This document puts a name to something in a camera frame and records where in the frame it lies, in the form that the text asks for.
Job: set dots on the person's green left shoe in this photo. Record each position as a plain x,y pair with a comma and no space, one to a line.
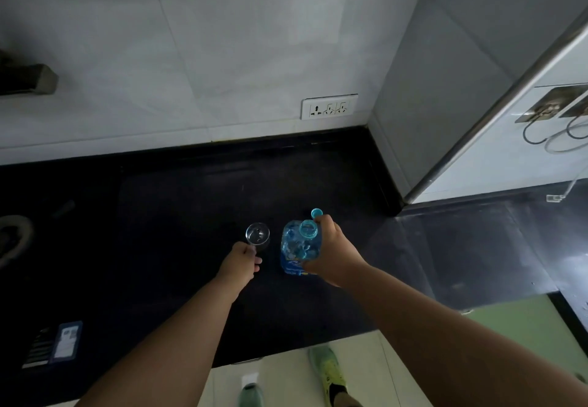
250,395

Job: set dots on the blue plastic water bottle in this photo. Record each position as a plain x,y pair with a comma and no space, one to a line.
297,248

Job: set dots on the blue label sticker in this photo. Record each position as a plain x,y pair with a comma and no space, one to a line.
53,344

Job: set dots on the person's right thumb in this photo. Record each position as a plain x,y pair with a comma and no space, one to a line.
312,263

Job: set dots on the white wall socket panel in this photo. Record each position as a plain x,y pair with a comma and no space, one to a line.
329,106

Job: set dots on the blue bottle cap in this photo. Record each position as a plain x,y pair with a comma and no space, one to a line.
317,213

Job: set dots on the metal adhesive wall hook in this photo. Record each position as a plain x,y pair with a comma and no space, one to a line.
576,119
544,110

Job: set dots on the person's left fingers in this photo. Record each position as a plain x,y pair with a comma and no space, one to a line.
255,260

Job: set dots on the metal wall fixture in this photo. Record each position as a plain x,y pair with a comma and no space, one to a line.
27,79

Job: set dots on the clear drinking glass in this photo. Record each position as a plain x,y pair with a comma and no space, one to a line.
257,236

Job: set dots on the clear plastic bracket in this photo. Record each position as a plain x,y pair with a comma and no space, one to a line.
561,193

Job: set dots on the person's green right shoe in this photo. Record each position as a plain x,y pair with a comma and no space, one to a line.
330,372

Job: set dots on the person's right forearm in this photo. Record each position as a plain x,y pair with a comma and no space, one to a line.
464,344

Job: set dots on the person's left hand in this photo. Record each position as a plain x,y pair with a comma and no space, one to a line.
236,264

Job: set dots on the person's right hand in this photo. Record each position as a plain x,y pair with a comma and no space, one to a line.
334,255

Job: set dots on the person's left forearm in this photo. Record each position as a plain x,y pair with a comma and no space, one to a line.
163,349

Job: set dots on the person's green shoe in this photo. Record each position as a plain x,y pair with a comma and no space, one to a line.
250,395
330,372

